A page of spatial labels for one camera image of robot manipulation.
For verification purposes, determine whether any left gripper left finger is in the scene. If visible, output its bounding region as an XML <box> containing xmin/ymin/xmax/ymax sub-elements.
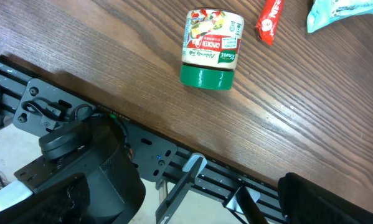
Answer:
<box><xmin>0</xmin><ymin>173</ymin><xmax>90</xmax><ymax>224</ymax></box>

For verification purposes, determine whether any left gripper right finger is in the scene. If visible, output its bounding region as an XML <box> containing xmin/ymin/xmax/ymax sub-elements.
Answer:
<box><xmin>278</xmin><ymin>172</ymin><xmax>373</xmax><ymax>224</ymax></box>

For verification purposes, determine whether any green lid jar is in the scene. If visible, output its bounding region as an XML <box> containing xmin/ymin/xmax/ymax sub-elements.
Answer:
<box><xmin>180</xmin><ymin>7</ymin><xmax>244</xmax><ymax>90</ymax></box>

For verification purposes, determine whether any red sachet stick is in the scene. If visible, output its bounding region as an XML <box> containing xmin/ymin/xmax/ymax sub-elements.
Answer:
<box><xmin>255</xmin><ymin>0</ymin><xmax>285</xmax><ymax>45</ymax></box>

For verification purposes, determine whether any teal tissue packet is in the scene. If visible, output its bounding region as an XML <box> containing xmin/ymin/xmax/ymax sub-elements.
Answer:
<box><xmin>306</xmin><ymin>0</ymin><xmax>373</xmax><ymax>34</ymax></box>

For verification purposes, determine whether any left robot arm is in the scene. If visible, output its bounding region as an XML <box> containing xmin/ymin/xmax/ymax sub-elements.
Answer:
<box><xmin>0</xmin><ymin>116</ymin><xmax>373</xmax><ymax>223</ymax></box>

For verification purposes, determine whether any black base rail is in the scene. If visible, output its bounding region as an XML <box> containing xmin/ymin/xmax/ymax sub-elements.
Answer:
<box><xmin>0</xmin><ymin>58</ymin><xmax>277</xmax><ymax>206</ymax></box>

